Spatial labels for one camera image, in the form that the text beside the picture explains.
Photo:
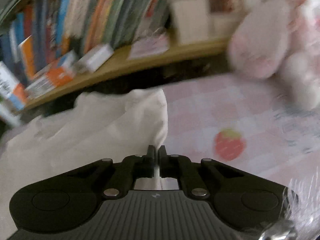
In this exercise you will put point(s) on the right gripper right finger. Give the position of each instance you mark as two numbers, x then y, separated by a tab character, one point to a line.
239	199

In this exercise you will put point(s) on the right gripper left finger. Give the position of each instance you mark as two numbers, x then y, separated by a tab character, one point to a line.
69	200

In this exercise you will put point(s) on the cream t-shirt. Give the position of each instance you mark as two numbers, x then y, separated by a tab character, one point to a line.
99	126

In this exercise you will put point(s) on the pink checkered cartoon tablecloth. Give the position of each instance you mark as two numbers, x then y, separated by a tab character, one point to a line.
245	124

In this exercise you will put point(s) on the usmile white orange box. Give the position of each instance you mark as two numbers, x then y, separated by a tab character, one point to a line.
11	89

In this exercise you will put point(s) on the white orange flat box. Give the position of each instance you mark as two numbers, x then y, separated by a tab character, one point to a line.
56	74

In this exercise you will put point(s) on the small white box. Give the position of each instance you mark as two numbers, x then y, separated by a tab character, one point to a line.
94	59

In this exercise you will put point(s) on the pink white plush bunny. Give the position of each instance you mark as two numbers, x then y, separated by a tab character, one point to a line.
276	39

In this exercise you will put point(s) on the row of leaning books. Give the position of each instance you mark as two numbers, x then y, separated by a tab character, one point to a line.
36	32

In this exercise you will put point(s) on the beige pen holder box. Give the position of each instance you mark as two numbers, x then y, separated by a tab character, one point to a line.
190	20

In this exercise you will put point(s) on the white bookshelf frame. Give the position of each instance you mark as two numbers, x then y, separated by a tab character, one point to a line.
123	61

